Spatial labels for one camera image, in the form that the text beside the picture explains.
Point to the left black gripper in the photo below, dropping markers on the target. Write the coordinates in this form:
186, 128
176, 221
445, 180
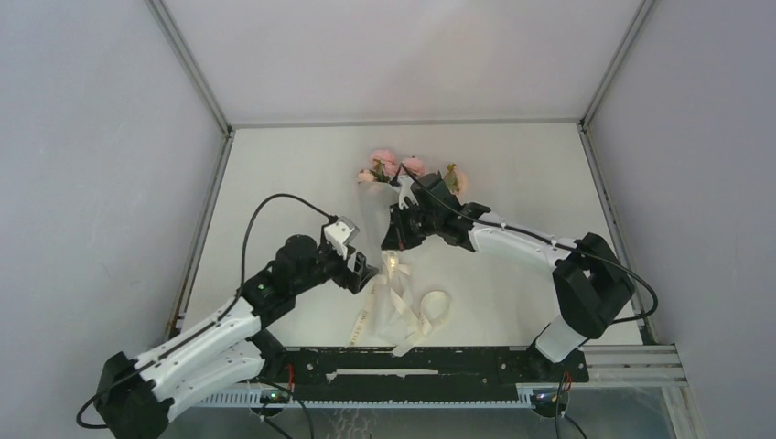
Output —
353, 281

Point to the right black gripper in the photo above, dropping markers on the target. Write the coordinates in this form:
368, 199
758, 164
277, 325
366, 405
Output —
396, 238

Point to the pink flower one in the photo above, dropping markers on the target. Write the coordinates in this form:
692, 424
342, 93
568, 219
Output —
413, 165

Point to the pink flower two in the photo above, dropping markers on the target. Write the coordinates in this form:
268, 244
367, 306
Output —
384, 165

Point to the white wrapping paper sheet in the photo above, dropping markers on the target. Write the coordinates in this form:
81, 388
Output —
374, 200

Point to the cream ribbon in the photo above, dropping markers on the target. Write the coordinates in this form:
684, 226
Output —
393, 313

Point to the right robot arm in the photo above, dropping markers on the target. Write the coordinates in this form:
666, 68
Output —
591, 285

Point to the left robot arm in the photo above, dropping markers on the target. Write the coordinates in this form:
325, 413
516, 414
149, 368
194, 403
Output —
139, 397

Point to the left circuit board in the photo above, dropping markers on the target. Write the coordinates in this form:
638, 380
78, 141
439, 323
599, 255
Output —
274, 397

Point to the circuit board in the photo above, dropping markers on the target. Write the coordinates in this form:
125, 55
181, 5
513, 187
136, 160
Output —
274, 397
547, 398

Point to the right circuit board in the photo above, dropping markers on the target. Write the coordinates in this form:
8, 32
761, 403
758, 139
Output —
547, 398

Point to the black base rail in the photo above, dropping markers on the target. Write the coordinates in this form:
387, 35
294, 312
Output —
435, 371

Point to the white slotted cable duct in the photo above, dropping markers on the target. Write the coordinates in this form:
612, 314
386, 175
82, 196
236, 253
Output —
249, 398

